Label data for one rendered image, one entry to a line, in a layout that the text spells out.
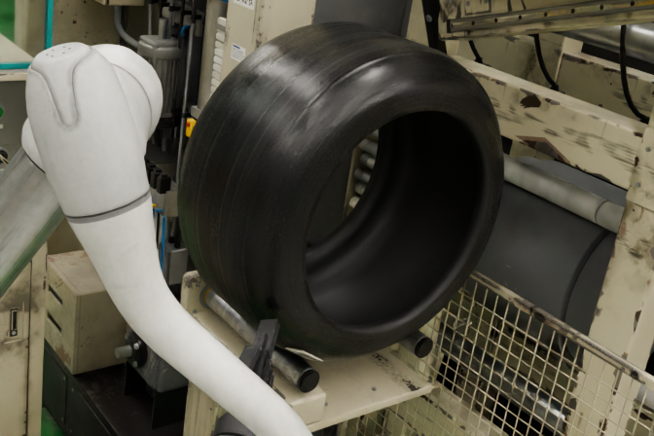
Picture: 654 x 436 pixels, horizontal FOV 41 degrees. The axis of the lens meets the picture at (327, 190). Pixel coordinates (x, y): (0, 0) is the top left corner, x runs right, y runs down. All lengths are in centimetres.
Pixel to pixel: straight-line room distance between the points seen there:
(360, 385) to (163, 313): 79
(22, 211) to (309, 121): 45
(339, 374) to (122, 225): 89
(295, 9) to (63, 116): 83
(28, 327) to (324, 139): 102
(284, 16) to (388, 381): 75
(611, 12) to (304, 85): 55
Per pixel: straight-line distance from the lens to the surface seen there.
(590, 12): 164
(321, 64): 144
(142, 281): 105
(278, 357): 163
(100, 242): 103
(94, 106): 98
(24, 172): 119
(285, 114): 138
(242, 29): 175
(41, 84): 100
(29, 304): 213
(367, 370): 184
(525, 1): 174
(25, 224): 121
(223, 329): 179
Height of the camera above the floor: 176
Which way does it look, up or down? 21 degrees down
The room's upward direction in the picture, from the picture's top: 9 degrees clockwise
